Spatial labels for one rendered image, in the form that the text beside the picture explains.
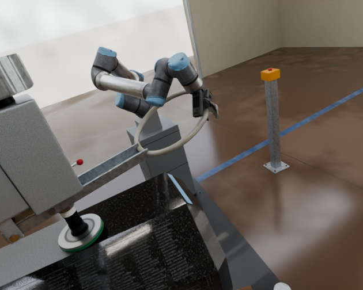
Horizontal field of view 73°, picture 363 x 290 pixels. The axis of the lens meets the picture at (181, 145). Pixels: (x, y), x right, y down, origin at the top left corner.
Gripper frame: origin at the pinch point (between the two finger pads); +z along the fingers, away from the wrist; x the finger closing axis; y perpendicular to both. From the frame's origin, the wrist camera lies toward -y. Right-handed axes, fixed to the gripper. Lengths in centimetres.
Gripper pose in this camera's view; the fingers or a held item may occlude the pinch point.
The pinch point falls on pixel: (212, 118)
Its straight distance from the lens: 128.0
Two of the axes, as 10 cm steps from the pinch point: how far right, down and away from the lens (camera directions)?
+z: 5.1, 6.1, 6.1
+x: -8.3, 1.5, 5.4
